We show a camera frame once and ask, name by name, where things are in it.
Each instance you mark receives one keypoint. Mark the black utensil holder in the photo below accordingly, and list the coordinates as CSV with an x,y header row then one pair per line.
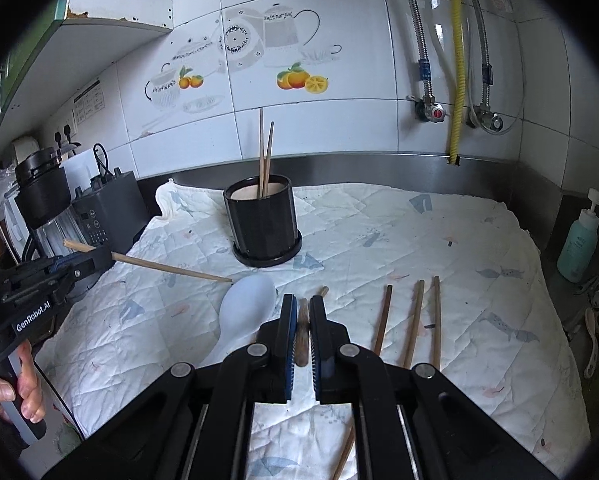
x,y
262,225

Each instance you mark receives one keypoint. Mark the white kettle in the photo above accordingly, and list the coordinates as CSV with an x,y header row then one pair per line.
x,y
25,147

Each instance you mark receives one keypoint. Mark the green soap pump bottle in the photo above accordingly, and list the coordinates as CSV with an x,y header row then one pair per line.
x,y
577,250

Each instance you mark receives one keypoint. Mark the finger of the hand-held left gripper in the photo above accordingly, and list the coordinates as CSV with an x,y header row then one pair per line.
x,y
91,262

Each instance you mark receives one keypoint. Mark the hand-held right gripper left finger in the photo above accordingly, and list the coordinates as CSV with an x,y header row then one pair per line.
x,y
292,330

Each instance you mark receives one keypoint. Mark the wooden chopstick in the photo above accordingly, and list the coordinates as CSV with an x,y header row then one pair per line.
x,y
436,320
415,320
268,155
303,325
384,320
324,291
179,270

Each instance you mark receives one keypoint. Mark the wall socket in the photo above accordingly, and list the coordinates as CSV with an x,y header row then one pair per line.
x,y
64,130

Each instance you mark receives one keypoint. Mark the white microwave oven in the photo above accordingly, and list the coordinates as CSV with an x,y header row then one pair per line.
x,y
14,225

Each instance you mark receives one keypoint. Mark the white quilted mat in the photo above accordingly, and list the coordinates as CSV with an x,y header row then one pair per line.
x,y
429,240

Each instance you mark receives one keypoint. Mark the white ceramic spoon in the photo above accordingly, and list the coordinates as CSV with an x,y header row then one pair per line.
x,y
592,345

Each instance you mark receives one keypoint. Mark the person's left hand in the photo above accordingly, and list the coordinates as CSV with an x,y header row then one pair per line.
x,y
31,390

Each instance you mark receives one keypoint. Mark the white wall label sticker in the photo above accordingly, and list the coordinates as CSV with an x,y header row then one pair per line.
x,y
89,100

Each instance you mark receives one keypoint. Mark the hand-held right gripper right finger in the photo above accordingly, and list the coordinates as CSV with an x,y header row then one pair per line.
x,y
314,360

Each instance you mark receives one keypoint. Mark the metal water valve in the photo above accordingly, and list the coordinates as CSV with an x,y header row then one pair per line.
x,y
432,110
492,121

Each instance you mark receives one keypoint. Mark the white plastic rice spoon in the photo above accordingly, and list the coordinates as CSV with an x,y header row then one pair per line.
x,y
247,300

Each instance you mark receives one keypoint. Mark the green wall cabinet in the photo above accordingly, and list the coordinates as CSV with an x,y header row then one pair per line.
x,y
54,70

